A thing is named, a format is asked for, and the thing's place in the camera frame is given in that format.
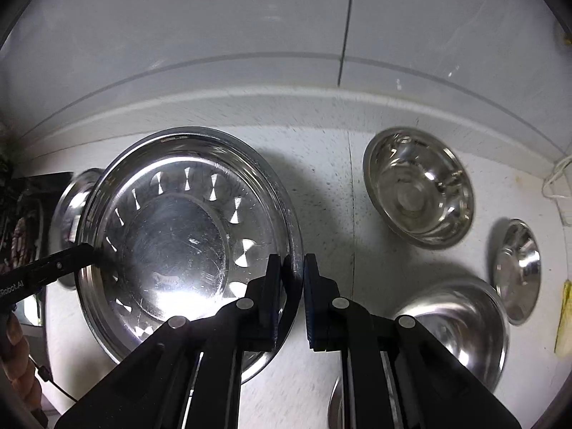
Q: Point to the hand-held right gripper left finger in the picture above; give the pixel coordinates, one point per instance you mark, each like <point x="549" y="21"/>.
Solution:
<point x="273" y="304"/>

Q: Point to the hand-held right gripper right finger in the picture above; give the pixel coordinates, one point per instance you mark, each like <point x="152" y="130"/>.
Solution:
<point x="313" y="310"/>

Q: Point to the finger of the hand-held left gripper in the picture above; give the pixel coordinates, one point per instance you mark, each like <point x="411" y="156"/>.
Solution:
<point x="62" y="264"/>

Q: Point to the large steel basin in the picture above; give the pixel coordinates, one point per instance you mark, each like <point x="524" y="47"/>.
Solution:
<point x="178" y="241"/>

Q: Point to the large steel bowl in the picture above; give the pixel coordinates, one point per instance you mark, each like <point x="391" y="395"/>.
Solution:
<point x="464" y="321"/>

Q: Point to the medium steel bowl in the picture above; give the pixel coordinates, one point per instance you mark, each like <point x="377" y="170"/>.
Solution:
<point x="420" y="192"/>

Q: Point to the person's left hand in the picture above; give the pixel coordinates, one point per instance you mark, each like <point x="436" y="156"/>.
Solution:
<point x="24" y="366"/>

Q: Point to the small steel bowl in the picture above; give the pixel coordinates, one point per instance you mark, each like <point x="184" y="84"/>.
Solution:
<point x="73" y="205"/>

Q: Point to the steel bowl bottom edge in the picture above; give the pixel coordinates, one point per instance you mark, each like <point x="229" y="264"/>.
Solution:
<point x="335" y="406"/>

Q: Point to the yellow napa cabbage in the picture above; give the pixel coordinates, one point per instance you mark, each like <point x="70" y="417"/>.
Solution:
<point x="565" y="317"/>

